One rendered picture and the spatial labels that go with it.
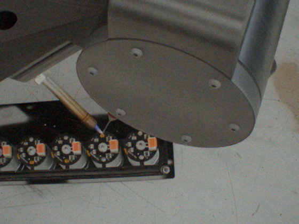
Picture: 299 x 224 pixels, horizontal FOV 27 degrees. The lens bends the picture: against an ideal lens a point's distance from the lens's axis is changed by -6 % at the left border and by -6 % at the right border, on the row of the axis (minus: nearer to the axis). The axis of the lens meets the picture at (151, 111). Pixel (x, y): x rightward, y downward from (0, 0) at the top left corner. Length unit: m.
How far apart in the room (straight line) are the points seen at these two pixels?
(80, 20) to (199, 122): 0.07
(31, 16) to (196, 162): 0.33
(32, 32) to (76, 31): 0.02
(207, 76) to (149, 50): 0.02
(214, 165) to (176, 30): 0.39
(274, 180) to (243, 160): 0.03
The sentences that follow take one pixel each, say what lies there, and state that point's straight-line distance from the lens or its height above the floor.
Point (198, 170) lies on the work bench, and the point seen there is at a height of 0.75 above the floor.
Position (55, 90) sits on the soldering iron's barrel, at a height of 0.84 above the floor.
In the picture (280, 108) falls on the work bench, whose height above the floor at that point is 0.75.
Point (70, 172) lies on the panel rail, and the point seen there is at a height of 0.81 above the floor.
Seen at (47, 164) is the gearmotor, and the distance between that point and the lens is 0.51.
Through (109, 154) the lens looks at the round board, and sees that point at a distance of 0.49.
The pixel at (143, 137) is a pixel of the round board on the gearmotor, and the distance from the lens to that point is 0.49.
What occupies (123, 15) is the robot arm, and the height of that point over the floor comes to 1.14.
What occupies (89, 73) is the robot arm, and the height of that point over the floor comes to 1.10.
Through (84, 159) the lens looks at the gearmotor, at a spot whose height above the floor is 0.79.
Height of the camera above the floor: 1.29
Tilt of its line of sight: 75 degrees down
